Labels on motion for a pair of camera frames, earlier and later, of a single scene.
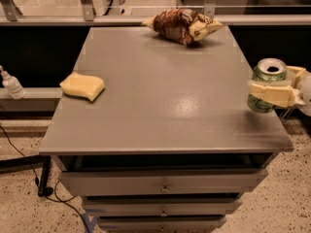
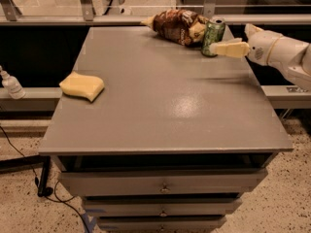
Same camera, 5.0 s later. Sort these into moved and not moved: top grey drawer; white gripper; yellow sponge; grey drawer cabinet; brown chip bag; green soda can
Moved: green soda can; white gripper
Not moved: grey drawer cabinet; yellow sponge; top grey drawer; brown chip bag
